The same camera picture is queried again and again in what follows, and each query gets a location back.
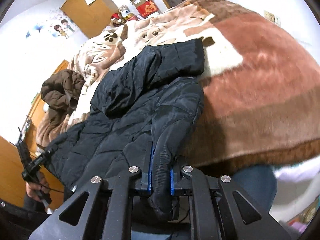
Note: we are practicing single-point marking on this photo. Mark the person's left hand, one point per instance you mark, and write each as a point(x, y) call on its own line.
point(35, 190)

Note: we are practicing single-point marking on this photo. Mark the wooden wardrobe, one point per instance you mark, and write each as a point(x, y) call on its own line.
point(92, 12)

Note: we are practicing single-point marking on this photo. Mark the red gift box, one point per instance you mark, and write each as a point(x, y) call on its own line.
point(148, 8)

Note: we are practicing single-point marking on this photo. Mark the cartoon wall poster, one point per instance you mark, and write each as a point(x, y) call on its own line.
point(62, 27)

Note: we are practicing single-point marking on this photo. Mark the brown puffer jacket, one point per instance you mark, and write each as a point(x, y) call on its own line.
point(60, 90)

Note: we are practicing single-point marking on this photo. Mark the wall socket plate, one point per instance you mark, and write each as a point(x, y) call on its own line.
point(272, 17)

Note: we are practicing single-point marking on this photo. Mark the plush toy with santa hat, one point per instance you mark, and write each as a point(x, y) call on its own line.
point(116, 18)

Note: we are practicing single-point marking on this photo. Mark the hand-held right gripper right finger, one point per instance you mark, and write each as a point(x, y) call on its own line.
point(173, 183)

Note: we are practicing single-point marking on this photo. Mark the cardboard box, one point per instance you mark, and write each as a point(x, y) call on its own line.
point(138, 1)

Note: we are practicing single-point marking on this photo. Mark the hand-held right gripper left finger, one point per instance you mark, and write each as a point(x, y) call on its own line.
point(149, 177)

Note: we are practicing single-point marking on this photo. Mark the person's right leg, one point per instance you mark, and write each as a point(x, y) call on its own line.
point(255, 190)

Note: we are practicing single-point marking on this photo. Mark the brown printed plush blanket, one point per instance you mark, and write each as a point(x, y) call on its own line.
point(250, 85)

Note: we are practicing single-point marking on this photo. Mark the black puffer jacket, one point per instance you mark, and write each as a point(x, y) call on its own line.
point(125, 120)

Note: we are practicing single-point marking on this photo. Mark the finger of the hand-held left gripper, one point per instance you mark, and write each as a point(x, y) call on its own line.
point(23, 147)

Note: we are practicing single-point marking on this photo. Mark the clear plastic jar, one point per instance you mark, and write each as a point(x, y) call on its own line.
point(125, 11)

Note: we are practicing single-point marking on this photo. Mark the wooden bedside cabinet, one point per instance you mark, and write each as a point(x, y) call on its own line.
point(10, 170)

